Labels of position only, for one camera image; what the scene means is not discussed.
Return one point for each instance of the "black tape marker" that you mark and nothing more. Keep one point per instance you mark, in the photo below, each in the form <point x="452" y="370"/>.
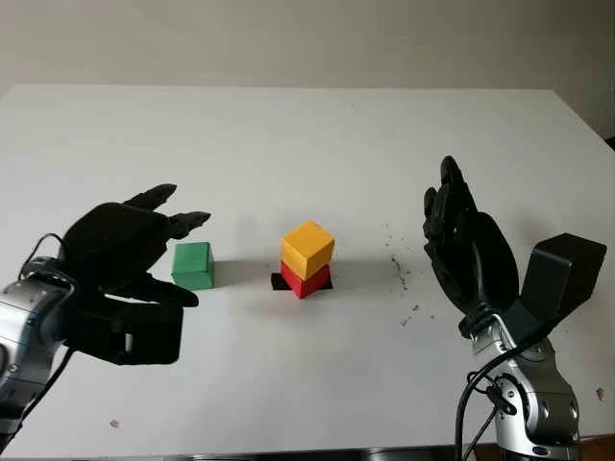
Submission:
<point x="276" y="283"/>

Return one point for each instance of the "red cube block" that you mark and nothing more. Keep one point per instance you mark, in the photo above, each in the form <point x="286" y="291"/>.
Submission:
<point x="312" y="285"/>

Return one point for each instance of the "yellow cube block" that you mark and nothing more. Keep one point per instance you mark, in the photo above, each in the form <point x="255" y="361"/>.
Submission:
<point x="307" y="245"/>

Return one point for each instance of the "green cube block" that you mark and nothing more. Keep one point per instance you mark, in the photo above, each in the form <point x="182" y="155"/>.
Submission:
<point x="192" y="264"/>

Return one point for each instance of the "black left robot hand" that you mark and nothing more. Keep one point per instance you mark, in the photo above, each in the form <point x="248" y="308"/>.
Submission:
<point x="115" y="240"/>

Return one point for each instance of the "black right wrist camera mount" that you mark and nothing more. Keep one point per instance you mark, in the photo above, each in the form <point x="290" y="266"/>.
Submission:
<point x="562" y="274"/>

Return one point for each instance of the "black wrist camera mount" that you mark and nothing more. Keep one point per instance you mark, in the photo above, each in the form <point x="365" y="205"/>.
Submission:
<point x="562" y="274"/>
<point x="144" y="336"/>

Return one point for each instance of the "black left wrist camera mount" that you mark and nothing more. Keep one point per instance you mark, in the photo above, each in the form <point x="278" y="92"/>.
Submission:
<point x="144" y="336"/>

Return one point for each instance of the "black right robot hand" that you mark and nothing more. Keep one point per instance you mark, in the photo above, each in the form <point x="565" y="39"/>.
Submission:
<point x="475" y="264"/>

